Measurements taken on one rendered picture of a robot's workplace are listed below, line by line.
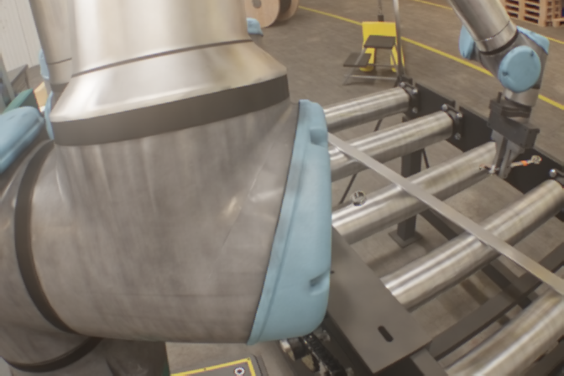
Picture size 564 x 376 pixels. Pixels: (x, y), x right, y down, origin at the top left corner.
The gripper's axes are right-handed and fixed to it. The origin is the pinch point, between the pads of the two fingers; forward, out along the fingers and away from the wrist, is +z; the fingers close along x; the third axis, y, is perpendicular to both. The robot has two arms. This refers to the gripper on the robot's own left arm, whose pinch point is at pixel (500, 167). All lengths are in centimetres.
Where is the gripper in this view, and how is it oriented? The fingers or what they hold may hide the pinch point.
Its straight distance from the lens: 101.7
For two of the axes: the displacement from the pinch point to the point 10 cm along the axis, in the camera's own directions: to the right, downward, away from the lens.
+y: 9.3, -0.9, 3.4
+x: -3.5, -4.6, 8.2
